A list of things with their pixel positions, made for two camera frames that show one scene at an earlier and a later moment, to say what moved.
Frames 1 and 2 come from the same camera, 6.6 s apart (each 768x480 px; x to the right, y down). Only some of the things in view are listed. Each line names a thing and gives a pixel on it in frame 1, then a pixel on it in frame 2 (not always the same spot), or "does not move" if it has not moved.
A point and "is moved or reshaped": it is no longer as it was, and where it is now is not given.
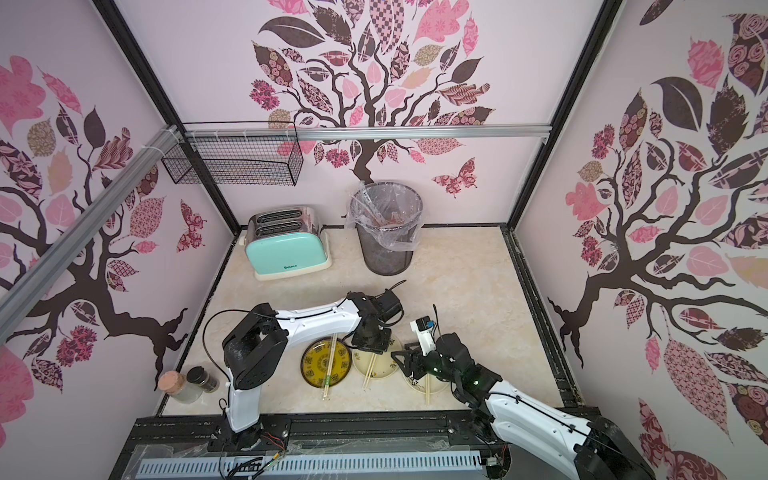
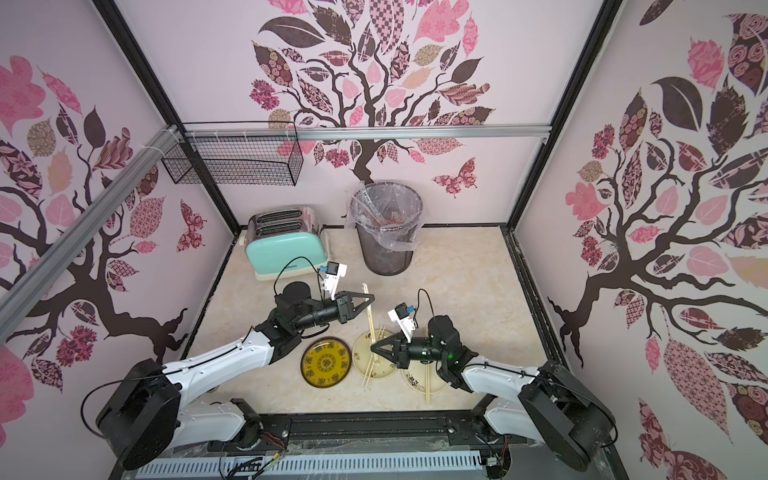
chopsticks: (331, 356) is moved or reshaped
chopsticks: (369, 371) does not move
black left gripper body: (376, 341) to (343, 308)
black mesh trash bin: (386, 217) does not move
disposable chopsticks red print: (427, 389) does not move
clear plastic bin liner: (388, 212) does not move
